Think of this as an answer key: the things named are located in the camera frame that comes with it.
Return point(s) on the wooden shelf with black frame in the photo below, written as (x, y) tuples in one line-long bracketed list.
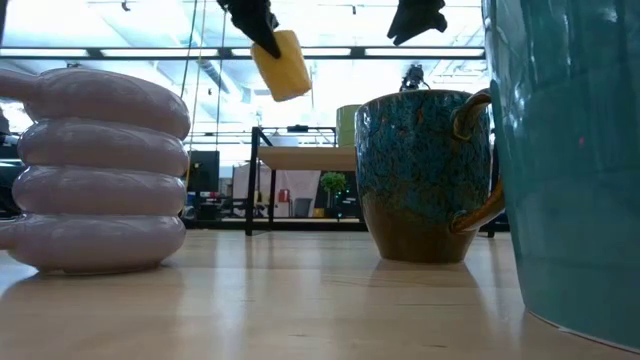
[(310, 157)]

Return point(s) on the black computer monitor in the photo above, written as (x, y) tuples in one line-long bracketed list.
[(204, 170)]

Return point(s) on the black overhead frame beam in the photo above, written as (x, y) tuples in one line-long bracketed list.
[(225, 52)]

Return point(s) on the small red container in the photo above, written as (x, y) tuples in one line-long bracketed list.
[(284, 196)]

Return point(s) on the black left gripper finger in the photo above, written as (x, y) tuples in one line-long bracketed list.
[(255, 20)]

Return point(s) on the small green potted plant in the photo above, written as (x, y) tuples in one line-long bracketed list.
[(333, 182)]

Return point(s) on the teal brown speckled mug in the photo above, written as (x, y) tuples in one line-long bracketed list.
[(415, 175)]

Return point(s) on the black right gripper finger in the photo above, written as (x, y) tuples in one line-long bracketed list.
[(434, 17), (407, 20)]

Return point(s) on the black table edge rail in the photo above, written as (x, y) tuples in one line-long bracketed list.
[(310, 226)]

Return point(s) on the yellow faceted mug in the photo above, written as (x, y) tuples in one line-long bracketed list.
[(287, 75)]

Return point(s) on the lilac ringed ceramic mug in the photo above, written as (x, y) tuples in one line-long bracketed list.
[(100, 190)]

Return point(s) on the pale green mug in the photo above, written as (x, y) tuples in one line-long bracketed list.
[(346, 125)]

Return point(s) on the grey waste bin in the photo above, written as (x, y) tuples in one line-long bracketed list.
[(302, 207)]

